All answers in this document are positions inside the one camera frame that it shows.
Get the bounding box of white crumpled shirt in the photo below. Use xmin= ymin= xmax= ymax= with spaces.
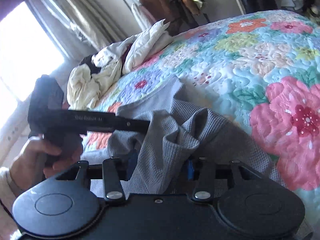
xmin=92 ymin=36 xmax=135 ymax=68

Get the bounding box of floral patchwork quilt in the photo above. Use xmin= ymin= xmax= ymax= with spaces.
xmin=97 ymin=10 xmax=319 ymax=223

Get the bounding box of white quilted jacket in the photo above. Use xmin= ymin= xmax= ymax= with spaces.
xmin=122 ymin=20 xmax=173 ymax=75

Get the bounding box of cream crumpled garment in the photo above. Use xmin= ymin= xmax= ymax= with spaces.
xmin=67 ymin=61 xmax=121 ymax=110

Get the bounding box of person's left hand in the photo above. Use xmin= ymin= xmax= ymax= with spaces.
xmin=9 ymin=135 xmax=85 ymax=190

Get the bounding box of beige window curtain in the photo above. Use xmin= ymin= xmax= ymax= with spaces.
xmin=27 ymin=0 xmax=126 ymax=60

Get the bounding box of grey waffle knit shirt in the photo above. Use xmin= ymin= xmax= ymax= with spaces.
xmin=82 ymin=76 xmax=287 ymax=198

